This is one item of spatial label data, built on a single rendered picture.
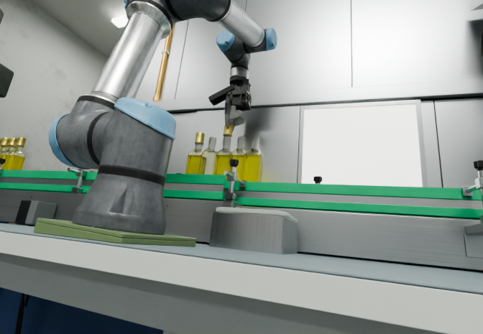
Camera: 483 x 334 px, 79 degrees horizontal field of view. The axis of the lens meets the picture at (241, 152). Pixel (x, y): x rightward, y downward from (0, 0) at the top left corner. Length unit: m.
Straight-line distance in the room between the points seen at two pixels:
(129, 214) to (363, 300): 0.35
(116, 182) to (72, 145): 0.15
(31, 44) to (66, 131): 4.13
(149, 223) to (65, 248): 0.12
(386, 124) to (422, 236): 0.44
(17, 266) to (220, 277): 0.42
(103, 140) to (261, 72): 0.96
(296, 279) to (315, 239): 0.62
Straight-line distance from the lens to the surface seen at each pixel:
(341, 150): 1.17
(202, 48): 1.61
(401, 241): 0.94
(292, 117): 1.23
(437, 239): 0.96
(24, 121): 4.51
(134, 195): 0.51
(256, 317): 0.38
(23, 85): 4.58
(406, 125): 1.22
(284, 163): 1.17
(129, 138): 0.53
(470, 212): 1.01
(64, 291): 0.57
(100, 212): 0.51
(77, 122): 0.65
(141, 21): 0.80
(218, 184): 0.94
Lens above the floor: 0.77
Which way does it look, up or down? 17 degrees up
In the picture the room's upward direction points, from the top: 6 degrees clockwise
